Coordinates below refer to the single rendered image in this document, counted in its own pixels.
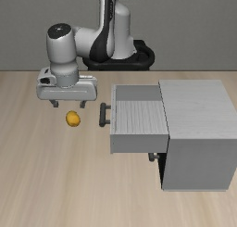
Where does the grey cabinet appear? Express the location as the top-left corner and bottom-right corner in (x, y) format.
(148, 79), (237, 193)

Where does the open grey drawer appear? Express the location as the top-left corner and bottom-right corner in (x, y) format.
(98, 83), (170, 155)

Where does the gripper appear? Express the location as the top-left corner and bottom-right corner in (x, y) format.
(35, 67), (99, 109)

